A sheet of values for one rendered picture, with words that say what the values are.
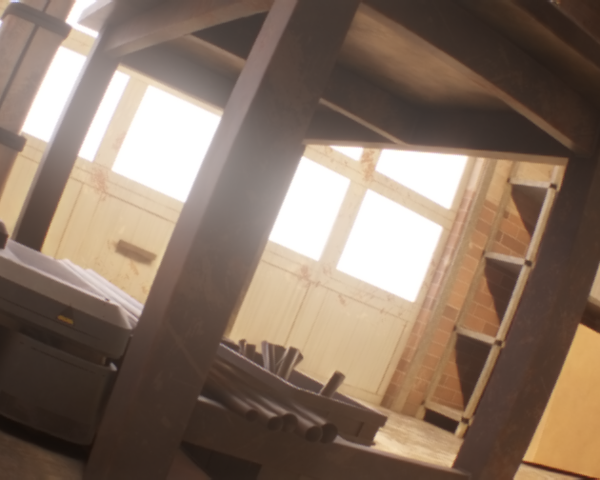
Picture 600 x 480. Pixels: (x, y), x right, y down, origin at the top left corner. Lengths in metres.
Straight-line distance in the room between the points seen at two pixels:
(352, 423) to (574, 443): 3.37
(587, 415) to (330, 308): 1.61
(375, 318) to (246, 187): 3.99
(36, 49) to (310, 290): 3.51
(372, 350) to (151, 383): 4.05
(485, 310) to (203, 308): 4.36
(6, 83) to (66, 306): 0.40
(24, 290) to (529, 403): 0.78
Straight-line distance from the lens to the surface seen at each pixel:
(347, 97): 1.86
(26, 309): 1.31
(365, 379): 5.11
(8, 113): 1.48
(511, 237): 5.43
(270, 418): 1.13
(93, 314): 1.33
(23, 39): 1.49
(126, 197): 4.41
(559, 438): 4.74
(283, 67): 1.10
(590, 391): 4.88
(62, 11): 1.52
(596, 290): 5.51
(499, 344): 4.89
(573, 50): 1.25
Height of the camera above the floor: 0.36
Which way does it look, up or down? 4 degrees up
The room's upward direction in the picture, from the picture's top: 22 degrees clockwise
